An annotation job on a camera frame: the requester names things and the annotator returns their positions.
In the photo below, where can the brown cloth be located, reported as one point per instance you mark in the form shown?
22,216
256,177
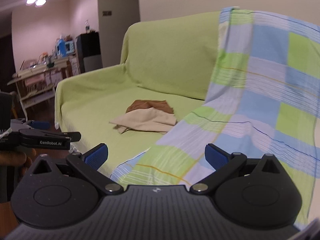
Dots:
150,106

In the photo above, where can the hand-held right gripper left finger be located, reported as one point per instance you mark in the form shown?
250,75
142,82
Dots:
96,156

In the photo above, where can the wall switch plate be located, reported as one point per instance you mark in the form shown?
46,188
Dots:
107,13

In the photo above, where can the green covered sofa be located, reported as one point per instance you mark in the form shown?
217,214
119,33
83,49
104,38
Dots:
160,62

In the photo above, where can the cluttered wooden shelf table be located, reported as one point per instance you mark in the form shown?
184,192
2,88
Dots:
37,80

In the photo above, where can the person's left hand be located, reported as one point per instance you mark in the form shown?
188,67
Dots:
15,158

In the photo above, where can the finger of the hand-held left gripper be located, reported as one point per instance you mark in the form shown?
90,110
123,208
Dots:
50,138
41,124

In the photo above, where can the blue box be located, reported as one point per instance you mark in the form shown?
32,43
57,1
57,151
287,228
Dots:
64,47

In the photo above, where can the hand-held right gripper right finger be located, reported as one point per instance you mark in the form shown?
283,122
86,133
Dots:
215,156

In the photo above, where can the beige cloth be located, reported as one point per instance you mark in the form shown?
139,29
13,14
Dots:
147,121

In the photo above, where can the plaid blue green sheet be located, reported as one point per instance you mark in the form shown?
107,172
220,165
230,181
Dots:
262,85

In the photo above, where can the black cabinet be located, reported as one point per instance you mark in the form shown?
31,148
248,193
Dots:
88,50

